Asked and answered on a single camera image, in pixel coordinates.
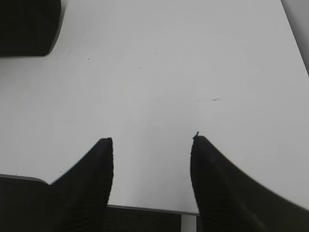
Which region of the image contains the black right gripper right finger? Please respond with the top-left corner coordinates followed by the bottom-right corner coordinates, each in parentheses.
top-left (190, 134), bottom-right (309, 232)

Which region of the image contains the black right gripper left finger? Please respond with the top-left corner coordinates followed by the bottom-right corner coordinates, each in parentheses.
top-left (48, 138), bottom-right (113, 232)

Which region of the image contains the black canvas tote bag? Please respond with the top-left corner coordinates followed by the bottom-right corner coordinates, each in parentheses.
top-left (0, 0), bottom-right (62, 57)

